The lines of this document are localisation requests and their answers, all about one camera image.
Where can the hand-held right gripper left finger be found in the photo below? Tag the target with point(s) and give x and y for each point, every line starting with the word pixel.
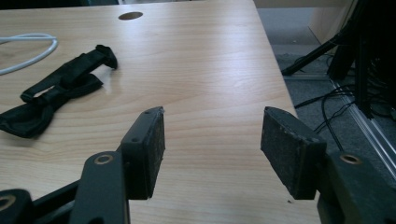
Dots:
pixel 143 155

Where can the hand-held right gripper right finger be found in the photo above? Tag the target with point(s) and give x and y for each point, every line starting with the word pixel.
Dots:
pixel 289 152

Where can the black bow tie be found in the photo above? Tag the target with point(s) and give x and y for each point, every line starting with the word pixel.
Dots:
pixel 71 72

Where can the black stand leg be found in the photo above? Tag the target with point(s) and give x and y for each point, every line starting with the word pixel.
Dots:
pixel 314 55

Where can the beige cabinet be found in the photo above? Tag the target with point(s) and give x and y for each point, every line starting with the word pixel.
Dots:
pixel 327 21

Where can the aluminium floor rail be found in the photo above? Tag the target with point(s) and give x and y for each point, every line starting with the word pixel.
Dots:
pixel 370 127

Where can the black equipment frame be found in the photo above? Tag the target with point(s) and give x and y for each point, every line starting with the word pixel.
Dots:
pixel 373 46

